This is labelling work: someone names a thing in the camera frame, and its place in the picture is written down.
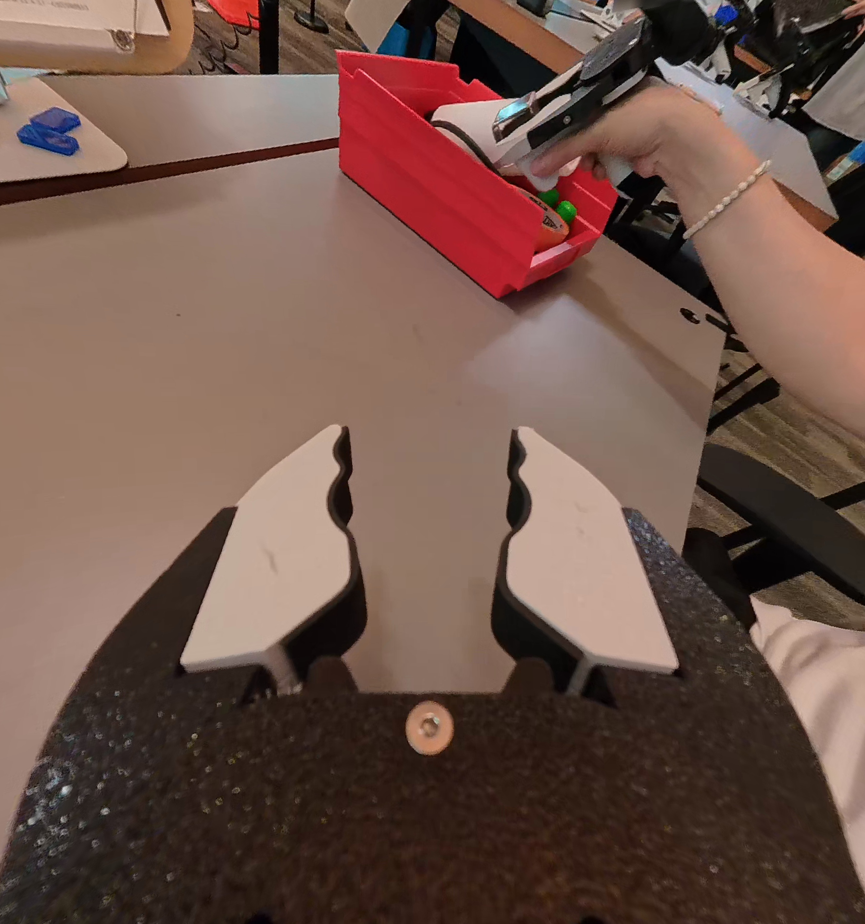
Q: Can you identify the person's right forearm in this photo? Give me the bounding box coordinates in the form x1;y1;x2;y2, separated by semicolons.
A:
690;171;865;457

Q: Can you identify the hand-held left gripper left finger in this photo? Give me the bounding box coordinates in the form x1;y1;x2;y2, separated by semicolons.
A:
179;423;370;682

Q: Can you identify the white plastic bottle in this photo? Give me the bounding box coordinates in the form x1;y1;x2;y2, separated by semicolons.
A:
429;97;552;177

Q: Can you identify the orange tape roll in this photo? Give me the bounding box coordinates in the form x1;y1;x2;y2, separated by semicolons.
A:
525;195;572;242

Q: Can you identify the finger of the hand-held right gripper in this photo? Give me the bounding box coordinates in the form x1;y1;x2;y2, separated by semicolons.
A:
491;18;659;142
517;61;661;163

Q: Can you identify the person's white shirt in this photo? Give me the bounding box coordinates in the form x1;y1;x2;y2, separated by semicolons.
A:
751;387;865;924

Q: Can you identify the red plastic bin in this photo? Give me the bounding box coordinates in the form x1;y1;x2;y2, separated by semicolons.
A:
335;50;620;301

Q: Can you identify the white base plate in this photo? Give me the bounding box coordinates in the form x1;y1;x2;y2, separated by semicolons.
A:
0;76;129;187

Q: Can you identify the white pearl bracelet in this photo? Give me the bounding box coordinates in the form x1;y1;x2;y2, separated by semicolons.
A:
681;158;774;242

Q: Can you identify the black office chair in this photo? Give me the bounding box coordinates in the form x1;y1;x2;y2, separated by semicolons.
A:
684;439;865;610

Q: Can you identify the person's right hand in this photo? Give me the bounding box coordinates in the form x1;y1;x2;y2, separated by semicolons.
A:
517;84;760;220

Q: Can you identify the thin black cable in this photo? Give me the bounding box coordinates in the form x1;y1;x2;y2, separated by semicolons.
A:
430;116;500;163

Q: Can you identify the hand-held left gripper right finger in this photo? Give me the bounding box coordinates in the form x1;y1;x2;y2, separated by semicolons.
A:
489;428;683;700

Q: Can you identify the small blue plastic piece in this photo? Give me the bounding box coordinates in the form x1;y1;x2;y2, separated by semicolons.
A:
16;107;84;157

